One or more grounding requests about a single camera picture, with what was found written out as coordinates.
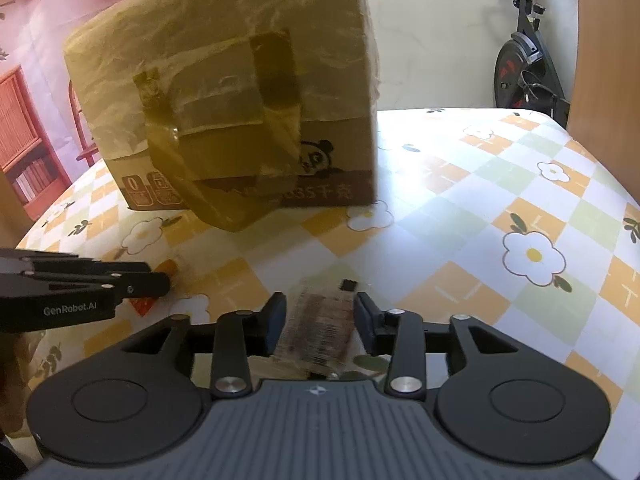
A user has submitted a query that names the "taped cardboard box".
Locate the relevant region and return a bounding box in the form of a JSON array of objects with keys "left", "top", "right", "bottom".
[{"left": 62, "top": 0, "right": 383, "bottom": 234}]

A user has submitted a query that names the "printed room backdrop cloth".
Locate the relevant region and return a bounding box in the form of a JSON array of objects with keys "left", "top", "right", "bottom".
[{"left": 0, "top": 0, "right": 201, "bottom": 221}]

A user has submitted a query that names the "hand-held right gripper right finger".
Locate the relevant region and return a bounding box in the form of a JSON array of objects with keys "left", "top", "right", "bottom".
[{"left": 352, "top": 292, "right": 523, "bottom": 401}]

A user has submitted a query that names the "brown wooden panel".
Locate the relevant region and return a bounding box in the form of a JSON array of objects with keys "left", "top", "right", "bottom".
[{"left": 567, "top": 0, "right": 640, "bottom": 153}]

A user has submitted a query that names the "clear packet of brown biscuits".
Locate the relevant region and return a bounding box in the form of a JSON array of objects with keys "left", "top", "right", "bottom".
[{"left": 277, "top": 280, "right": 360, "bottom": 378}]

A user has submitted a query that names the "orange snack packet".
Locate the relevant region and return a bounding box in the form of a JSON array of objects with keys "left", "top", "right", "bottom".
[{"left": 132, "top": 259, "right": 180, "bottom": 317}]

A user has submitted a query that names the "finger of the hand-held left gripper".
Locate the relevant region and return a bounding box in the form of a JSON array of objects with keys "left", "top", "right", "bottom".
[
  {"left": 0, "top": 271, "right": 172, "bottom": 307},
  {"left": 0, "top": 247, "right": 152, "bottom": 277}
]

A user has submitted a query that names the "checked floral tablecloth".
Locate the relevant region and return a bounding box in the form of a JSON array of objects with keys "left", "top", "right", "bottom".
[{"left": 15, "top": 107, "right": 640, "bottom": 411}]

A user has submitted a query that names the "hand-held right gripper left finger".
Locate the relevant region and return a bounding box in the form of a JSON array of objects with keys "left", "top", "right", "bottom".
[{"left": 120, "top": 292, "right": 288, "bottom": 398}]

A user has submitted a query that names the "black exercise bike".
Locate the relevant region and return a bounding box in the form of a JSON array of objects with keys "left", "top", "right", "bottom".
[{"left": 482, "top": 0, "right": 576, "bottom": 128}]

